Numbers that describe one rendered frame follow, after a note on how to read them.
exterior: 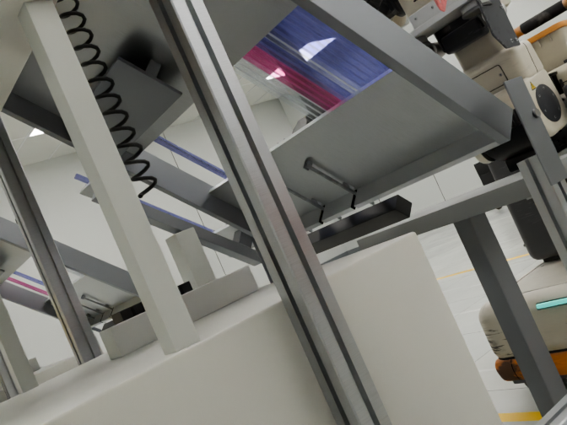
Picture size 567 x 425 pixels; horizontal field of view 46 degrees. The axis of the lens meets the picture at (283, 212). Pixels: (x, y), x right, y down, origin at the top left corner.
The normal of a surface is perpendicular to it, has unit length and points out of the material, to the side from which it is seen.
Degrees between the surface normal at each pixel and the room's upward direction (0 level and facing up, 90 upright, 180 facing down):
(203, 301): 90
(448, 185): 90
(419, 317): 90
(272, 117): 90
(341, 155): 135
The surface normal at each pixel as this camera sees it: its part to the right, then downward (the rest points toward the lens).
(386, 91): -0.23, 0.86
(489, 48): -0.64, 0.41
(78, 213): 0.54, -0.28
